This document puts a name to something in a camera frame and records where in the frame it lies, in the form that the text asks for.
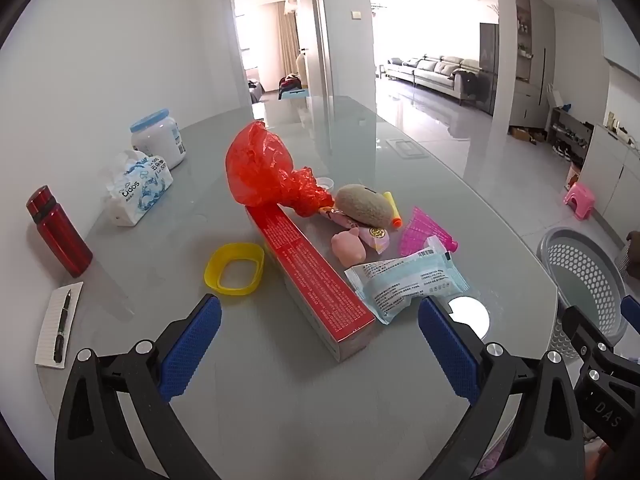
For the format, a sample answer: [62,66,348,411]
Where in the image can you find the pink mat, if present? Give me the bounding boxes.
[472,440,508,480]

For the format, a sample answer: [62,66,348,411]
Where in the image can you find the black pen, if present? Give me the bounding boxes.
[53,290,72,364]

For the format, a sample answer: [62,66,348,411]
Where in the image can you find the pink plastic grid piece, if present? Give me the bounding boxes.
[399,205,459,257]

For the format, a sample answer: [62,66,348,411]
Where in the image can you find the white lined notepad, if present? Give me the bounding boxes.
[34,281,84,370]

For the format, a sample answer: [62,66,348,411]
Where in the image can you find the yellow plastic ring dish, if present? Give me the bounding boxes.
[204,243,265,296]

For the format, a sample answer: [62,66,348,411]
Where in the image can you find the cardboard boxes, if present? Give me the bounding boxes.
[509,125,548,145]

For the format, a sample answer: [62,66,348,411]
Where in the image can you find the white sideboard cabinet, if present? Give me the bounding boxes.
[580,125,640,226]

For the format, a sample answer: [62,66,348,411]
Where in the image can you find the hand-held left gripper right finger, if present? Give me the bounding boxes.
[418,295,587,480]

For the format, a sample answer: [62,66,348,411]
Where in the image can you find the white round lid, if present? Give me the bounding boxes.
[449,297,491,341]

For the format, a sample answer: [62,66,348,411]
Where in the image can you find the grey perforated plastic basket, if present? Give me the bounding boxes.
[536,226,632,361]

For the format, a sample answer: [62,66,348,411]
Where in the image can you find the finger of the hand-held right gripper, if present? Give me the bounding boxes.
[620,295,640,358]
[560,304,622,377]

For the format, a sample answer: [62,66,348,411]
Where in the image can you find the pink packet gold emblem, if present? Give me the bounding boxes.
[357,225,392,254]

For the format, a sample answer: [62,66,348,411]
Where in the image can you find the beige plush toy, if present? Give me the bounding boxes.
[334,184,393,226]

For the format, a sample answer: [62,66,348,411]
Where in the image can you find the blue white mask packet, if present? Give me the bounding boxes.
[344,236,471,326]

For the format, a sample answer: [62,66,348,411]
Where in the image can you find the white jar blue lid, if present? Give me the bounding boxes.
[130,108,187,170]

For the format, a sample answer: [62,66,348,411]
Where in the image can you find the dark tall cabinet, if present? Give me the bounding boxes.
[479,22,501,116]

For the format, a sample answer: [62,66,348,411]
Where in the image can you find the white door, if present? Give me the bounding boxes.
[295,0,335,111]

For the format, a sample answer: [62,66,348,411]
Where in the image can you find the long red cardboard box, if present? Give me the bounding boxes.
[245,203,377,362]

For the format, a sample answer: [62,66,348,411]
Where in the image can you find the red plastic bag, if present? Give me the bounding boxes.
[225,121,335,218]

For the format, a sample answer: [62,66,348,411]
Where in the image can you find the white shelf unit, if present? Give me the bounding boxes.
[510,0,556,131]

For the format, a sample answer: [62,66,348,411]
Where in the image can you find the red metal bottle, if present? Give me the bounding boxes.
[26,185,94,279]

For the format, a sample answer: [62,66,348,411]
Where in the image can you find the dark jacket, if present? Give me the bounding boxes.
[452,70,488,103]

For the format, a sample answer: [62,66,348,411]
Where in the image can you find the yellow foam dart orange tip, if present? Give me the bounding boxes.
[384,191,403,231]

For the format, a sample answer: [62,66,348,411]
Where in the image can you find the pink pig toy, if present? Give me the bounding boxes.
[331,227,368,266]

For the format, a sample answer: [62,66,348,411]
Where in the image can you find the white blue tissue pack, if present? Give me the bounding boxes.
[104,150,173,227]

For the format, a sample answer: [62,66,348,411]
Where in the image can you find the pink plastic stool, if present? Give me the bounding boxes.
[563,182,596,221]

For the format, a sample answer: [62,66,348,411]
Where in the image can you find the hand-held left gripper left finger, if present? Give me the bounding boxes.
[54,294,223,480]

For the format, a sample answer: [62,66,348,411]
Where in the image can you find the shoe rack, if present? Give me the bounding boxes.
[547,107,596,161]

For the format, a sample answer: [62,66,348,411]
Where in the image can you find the grey sofa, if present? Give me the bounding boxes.
[385,54,493,103]

